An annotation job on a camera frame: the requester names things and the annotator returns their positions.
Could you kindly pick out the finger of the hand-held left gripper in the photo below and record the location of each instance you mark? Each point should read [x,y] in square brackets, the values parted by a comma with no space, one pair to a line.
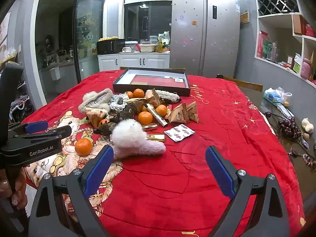
[49,134]
[37,126]

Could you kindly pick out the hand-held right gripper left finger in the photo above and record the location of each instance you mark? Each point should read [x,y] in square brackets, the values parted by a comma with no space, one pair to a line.
[98,170]

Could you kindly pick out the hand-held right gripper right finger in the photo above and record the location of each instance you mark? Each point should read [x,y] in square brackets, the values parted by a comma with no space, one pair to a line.
[219,170]

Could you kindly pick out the person's left hand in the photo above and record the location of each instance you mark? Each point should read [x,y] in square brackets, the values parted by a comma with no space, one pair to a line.
[21,185]

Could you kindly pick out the orange tangerine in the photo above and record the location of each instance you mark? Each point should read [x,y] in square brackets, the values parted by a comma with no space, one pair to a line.
[139,93]
[161,110]
[145,118]
[129,95]
[83,147]

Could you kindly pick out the white fluffy hair clip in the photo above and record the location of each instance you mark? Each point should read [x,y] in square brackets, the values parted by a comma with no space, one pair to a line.
[130,138]

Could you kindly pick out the red printed blanket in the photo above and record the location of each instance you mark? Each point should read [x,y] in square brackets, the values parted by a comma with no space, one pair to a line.
[172,177]

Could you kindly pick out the triangular paper snack packet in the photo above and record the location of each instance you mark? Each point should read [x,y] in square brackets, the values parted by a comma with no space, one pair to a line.
[95,116]
[193,112]
[179,114]
[153,98]

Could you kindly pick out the patterned flat sachet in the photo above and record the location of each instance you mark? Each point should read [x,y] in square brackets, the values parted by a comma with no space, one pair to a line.
[179,132]

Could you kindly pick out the white hanging bin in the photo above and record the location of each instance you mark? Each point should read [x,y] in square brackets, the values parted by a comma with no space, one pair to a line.
[54,73]

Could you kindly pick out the beige fluffy claw clip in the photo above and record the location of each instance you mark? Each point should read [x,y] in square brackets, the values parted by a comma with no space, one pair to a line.
[95,98]

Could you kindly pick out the brown plush scrunchie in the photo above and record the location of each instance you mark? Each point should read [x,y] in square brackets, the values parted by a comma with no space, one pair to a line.
[127,112]

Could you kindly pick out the gold wrapped bar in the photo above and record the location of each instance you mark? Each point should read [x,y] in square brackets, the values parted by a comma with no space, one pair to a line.
[156,137]
[149,127]

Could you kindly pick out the grey scrunchie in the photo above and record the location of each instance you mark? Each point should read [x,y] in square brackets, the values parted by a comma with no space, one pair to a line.
[116,103]

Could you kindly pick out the white black snack stick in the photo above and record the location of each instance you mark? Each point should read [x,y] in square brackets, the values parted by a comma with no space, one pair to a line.
[156,115]

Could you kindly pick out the dried flower sprig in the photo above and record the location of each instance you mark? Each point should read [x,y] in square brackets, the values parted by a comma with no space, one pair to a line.
[306,158]

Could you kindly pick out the wooden chair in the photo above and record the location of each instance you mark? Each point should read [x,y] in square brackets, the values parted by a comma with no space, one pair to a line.
[246,84]

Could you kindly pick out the blue tissue pack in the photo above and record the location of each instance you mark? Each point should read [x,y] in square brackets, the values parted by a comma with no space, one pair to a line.
[272,95]

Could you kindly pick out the beige brown fluffy clip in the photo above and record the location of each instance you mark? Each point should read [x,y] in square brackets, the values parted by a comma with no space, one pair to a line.
[167,94]

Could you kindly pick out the dark shallow gift box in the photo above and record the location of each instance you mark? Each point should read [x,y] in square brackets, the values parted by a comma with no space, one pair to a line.
[148,89]

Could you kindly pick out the small white figurine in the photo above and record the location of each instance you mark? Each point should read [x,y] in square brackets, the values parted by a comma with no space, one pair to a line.
[307,125]

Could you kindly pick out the small white card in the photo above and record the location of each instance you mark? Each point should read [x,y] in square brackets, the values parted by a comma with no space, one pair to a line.
[178,80]

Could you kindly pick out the clear plastic bag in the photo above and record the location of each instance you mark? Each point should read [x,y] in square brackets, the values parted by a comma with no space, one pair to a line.
[286,96]

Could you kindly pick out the black microwave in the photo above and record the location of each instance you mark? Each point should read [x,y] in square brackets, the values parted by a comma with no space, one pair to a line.
[111,47]

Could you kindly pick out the sliding glass door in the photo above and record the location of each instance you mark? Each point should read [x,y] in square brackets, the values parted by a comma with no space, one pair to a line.
[90,29]

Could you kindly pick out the white base cabinet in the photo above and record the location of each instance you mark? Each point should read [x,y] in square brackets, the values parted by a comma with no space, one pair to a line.
[133,61]

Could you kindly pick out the white mug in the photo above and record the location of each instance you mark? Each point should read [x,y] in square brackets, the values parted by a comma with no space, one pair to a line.
[126,49]

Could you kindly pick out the green box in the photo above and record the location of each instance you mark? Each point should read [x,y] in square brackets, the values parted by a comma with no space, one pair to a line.
[267,49]

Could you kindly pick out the beige plastic basin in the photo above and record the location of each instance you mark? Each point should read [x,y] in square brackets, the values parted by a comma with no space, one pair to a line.
[147,48]

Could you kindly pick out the red gift box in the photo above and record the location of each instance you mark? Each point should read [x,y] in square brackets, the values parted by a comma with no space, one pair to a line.
[260,44]

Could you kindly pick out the pink case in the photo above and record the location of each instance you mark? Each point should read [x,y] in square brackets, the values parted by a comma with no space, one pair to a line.
[305,69]

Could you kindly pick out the silver refrigerator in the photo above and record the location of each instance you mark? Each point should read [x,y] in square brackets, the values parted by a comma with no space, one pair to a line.
[197,34]

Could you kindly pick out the yellow bottle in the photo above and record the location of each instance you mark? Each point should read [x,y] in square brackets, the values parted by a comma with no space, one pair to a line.
[160,45]

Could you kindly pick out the clear food container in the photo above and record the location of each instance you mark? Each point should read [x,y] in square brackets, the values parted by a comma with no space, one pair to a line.
[153,39]

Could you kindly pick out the green white plush figure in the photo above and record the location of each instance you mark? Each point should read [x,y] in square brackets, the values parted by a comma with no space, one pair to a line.
[166,37]

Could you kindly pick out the brown box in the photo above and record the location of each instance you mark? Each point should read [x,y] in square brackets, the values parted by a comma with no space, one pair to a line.
[297,24]

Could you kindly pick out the red jar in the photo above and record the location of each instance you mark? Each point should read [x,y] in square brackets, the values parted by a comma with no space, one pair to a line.
[309,30]

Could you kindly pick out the wine rack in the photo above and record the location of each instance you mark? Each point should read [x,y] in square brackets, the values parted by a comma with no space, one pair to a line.
[276,1]

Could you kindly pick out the wall poster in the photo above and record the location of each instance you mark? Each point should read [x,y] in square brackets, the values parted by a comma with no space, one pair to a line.
[4,34]

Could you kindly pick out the framed wall plaque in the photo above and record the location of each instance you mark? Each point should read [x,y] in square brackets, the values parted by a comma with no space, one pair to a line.
[244,17]

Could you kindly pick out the white wall shelf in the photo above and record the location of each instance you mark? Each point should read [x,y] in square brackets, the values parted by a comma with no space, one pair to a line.
[279,21]

